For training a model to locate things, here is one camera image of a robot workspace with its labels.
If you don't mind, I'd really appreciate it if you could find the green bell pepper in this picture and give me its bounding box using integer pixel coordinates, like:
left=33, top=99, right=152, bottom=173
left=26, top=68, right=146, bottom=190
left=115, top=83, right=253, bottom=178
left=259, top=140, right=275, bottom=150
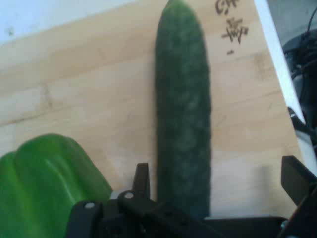
left=0, top=133, right=113, bottom=238

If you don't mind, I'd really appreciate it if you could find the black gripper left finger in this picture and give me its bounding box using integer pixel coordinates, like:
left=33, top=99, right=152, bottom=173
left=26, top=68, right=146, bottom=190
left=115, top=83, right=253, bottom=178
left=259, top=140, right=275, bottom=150
left=66, top=162, right=233, bottom=238

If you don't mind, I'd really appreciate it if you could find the black cable bundle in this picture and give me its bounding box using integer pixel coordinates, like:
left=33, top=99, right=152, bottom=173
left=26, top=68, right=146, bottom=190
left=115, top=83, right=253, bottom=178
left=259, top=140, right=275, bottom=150
left=282, top=0, right=317, bottom=149

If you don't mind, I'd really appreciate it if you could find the bamboo cutting board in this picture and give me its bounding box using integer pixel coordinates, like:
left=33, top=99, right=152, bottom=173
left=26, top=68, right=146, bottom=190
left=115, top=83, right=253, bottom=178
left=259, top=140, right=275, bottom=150
left=0, top=0, right=310, bottom=220

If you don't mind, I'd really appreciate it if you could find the long dark green cucumber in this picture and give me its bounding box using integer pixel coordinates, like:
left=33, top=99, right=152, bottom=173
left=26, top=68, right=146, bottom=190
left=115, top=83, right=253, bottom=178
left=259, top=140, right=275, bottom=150
left=154, top=0, right=213, bottom=220

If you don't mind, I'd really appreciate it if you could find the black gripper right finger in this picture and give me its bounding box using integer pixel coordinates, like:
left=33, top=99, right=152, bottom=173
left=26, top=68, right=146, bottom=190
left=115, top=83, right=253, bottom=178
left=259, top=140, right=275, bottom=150
left=279, top=155, right=317, bottom=238

